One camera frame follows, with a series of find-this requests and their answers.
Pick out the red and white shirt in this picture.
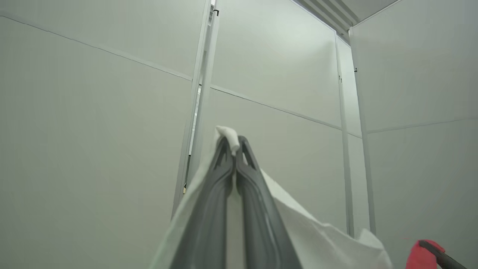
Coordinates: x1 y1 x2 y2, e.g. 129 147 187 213
149 125 447 269

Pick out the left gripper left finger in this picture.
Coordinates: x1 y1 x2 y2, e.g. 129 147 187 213
170 136 236 269

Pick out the grey partition post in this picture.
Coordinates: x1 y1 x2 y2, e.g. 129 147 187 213
171 0 221 221

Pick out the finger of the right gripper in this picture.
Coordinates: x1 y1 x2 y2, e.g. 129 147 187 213
418 240 468 269

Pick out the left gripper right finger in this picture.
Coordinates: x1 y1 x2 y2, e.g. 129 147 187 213
235 135 303 269

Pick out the white corner partition post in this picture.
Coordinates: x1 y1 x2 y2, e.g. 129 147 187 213
334 28 377 238

